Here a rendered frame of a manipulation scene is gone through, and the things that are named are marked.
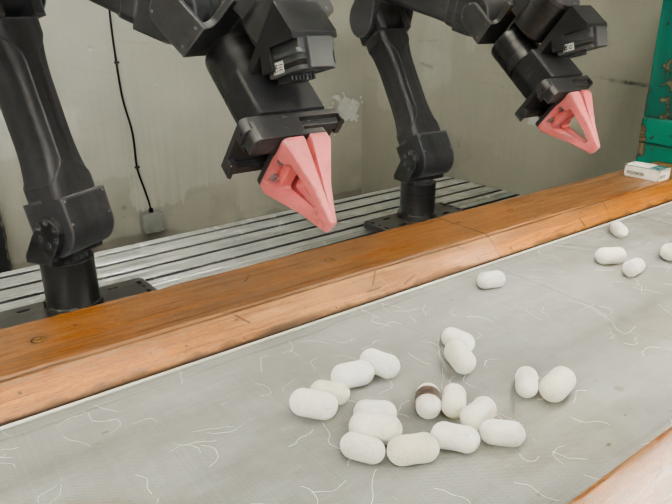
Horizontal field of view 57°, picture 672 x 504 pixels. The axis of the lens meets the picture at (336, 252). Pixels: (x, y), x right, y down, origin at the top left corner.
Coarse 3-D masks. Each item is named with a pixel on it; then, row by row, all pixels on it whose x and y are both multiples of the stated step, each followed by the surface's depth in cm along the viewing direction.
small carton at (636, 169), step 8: (632, 168) 104; (640, 168) 103; (648, 168) 102; (656, 168) 101; (664, 168) 101; (632, 176) 104; (640, 176) 103; (648, 176) 102; (656, 176) 101; (664, 176) 102
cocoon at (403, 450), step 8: (424, 432) 41; (392, 440) 41; (400, 440) 40; (408, 440) 40; (416, 440) 40; (424, 440) 40; (432, 440) 41; (392, 448) 40; (400, 448) 40; (408, 448) 40; (416, 448) 40; (424, 448) 40; (432, 448) 40; (392, 456) 40; (400, 456) 40; (408, 456) 40; (416, 456) 40; (424, 456) 40; (432, 456) 40; (400, 464) 40; (408, 464) 40
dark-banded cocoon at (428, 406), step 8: (424, 384) 47; (432, 384) 47; (416, 400) 46; (424, 400) 45; (432, 400) 45; (416, 408) 45; (424, 408) 45; (432, 408) 45; (440, 408) 45; (424, 416) 45; (432, 416) 45
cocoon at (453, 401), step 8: (456, 384) 47; (448, 392) 46; (456, 392) 46; (464, 392) 46; (448, 400) 45; (456, 400) 45; (464, 400) 46; (448, 408) 45; (456, 408) 45; (448, 416) 45; (456, 416) 45
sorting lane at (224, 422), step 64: (512, 256) 76; (576, 256) 77; (640, 256) 77; (320, 320) 60; (384, 320) 61; (448, 320) 61; (512, 320) 61; (576, 320) 61; (640, 320) 61; (128, 384) 50; (192, 384) 50; (256, 384) 50; (384, 384) 50; (448, 384) 50; (512, 384) 50; (576, 384) 50; (640, 384) 50; (0, 448) 43; (64, 448) 43; (128, 448) 43; (192, 448) 43; (256, 448) 43; (320, 448) 43; (512, 448) 43; (576, 448) 43; (640, 448) 43
